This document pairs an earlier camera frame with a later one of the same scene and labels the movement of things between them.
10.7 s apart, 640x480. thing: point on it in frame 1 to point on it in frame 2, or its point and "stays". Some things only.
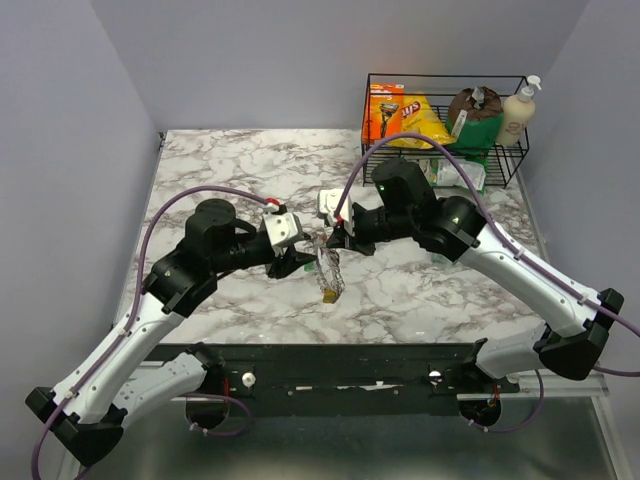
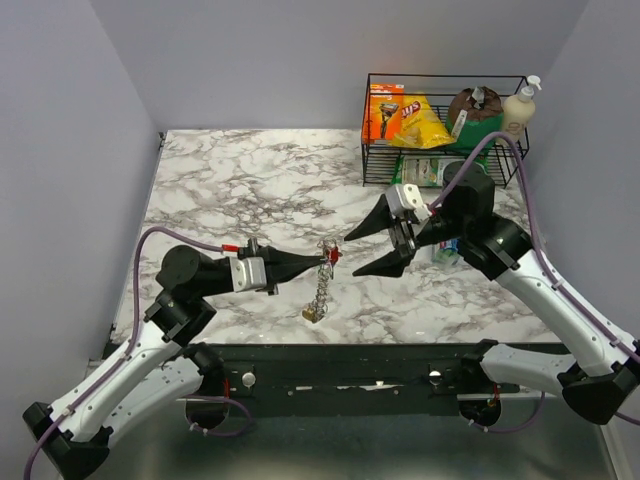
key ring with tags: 327,270 to 325,268
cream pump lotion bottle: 517,113 stays
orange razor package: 383,112 stays
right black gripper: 339,238 to 406,242
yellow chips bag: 419,118 stays
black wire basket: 459,129 stays
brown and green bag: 475,119 stays
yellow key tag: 329,296 to 310,314
